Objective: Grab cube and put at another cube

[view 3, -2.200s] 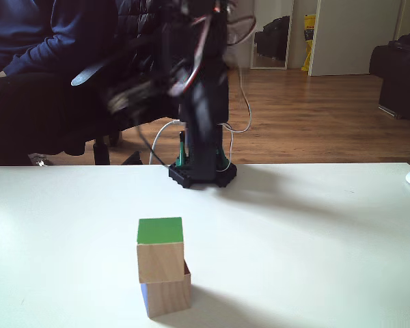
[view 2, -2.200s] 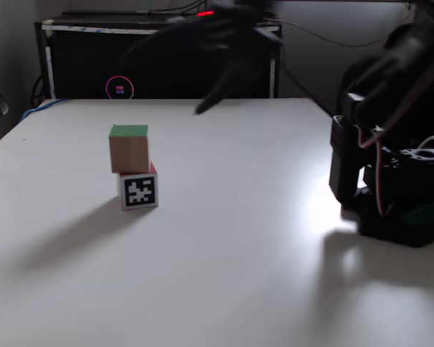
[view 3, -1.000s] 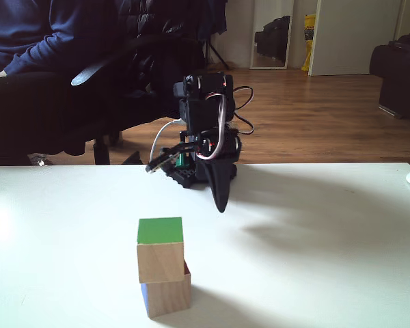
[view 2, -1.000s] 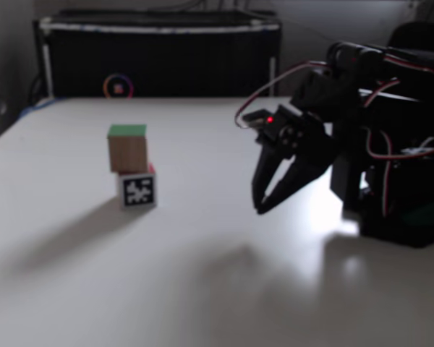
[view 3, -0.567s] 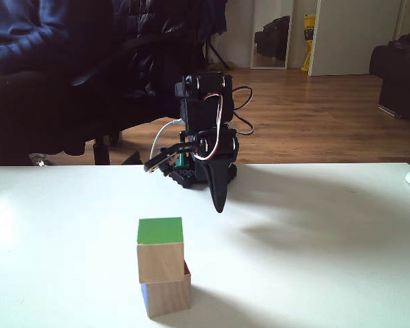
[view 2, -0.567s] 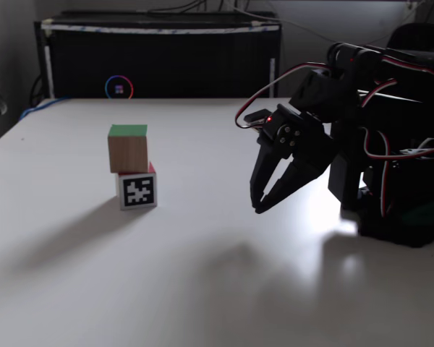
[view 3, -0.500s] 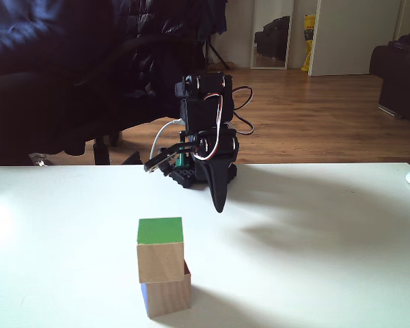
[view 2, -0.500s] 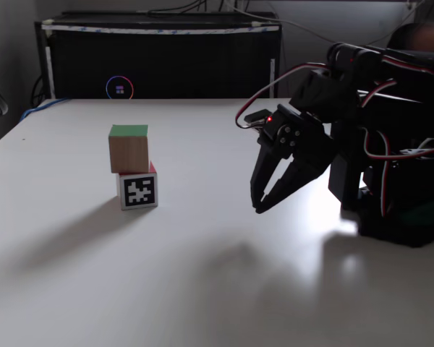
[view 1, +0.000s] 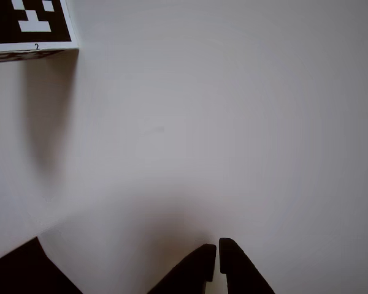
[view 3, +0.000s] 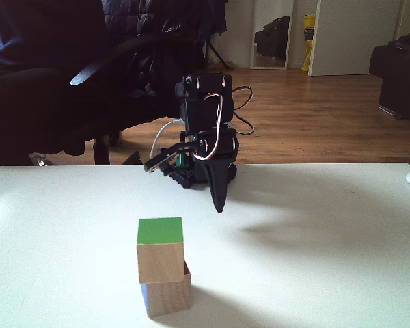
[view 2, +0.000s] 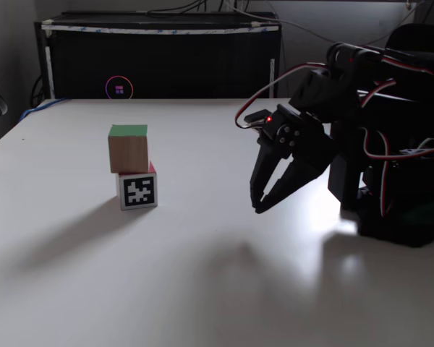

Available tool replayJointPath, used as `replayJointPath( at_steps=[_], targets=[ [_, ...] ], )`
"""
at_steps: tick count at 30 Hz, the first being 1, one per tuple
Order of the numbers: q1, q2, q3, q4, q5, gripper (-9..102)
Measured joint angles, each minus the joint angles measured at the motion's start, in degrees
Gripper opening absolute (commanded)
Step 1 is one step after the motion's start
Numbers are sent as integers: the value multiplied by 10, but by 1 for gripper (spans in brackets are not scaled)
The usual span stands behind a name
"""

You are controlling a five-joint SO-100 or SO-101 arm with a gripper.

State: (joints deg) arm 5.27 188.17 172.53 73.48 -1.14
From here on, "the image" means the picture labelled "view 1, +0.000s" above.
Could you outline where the red-topped wooden cube with marker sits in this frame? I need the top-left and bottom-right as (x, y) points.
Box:
(0, 0), (80, 55)

